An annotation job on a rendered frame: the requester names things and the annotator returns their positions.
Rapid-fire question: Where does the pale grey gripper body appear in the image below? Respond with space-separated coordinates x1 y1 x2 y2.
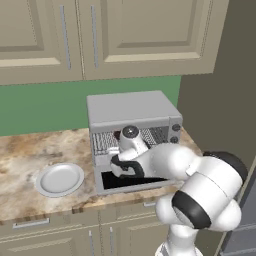
106 148 122 158

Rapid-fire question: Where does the grey base cupboard handle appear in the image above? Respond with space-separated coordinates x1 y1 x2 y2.
87 229 96 256
108 226 116 256

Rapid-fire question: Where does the olive tall cabinet panel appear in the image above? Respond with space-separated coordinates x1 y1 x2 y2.
176 0 256 174

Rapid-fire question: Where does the beige wall cupboard door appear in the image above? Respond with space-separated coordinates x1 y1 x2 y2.
0 0 84 86
75 0 230 81

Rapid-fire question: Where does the wire toaster oven rack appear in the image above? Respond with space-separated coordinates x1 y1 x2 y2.
91 127 170 157

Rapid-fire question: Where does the grey toaster oven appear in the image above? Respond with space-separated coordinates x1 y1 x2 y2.
86 90 184 168

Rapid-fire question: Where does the white round plate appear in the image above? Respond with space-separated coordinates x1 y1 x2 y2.
34 162 85 198

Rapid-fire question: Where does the grey cupboard door handle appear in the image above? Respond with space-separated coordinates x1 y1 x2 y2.
59 4 73 71
90 4 100 70

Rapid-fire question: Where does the toaster oven door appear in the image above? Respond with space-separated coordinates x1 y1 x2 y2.
94 165 183 196

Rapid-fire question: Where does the beige base cupboard door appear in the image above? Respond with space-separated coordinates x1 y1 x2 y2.
99 215 172 256
0 228 102 256

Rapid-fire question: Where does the beige drawer front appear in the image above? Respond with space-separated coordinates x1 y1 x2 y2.
99 199 162 222
0 209 100 240

